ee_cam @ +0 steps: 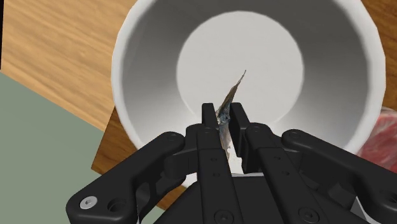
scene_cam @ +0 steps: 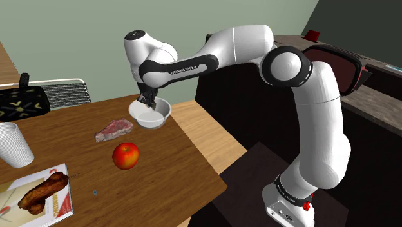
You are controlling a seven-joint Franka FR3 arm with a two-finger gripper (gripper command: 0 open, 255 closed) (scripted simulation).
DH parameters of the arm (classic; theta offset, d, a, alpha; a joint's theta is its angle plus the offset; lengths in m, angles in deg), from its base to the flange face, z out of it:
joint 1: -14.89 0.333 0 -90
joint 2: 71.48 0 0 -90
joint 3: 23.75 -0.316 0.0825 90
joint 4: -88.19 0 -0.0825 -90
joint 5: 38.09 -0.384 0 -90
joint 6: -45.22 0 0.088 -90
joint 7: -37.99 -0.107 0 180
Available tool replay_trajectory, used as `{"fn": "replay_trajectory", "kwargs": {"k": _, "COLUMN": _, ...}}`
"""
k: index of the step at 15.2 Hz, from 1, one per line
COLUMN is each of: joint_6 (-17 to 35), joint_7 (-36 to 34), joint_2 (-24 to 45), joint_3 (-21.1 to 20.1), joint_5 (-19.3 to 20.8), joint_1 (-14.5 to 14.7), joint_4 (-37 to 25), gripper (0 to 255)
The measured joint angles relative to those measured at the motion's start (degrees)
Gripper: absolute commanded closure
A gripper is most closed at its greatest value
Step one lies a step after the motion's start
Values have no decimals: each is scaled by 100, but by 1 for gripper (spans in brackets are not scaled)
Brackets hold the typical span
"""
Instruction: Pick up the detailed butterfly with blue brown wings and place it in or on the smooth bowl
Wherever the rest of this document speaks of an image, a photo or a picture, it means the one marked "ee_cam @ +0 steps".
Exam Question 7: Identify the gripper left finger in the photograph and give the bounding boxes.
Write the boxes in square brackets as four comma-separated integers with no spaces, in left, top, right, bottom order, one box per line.
[65,102,244,224]

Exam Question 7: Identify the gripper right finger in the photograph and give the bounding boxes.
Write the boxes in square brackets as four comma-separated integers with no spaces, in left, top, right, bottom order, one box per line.
[228,102,397,224]

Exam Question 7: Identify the thin grey brown object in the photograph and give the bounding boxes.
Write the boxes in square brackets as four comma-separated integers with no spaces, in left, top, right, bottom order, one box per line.
[216,69,247,160]

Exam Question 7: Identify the red translucent object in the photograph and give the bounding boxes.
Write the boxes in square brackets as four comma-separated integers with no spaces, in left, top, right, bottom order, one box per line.
[356,106,397,174]

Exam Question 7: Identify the white bowl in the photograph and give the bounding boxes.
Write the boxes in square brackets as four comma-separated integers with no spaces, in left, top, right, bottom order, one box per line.
[111,0,387,189]

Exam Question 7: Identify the wooden table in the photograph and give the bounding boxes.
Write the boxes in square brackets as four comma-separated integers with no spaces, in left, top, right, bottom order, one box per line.
[0,0,397,211]

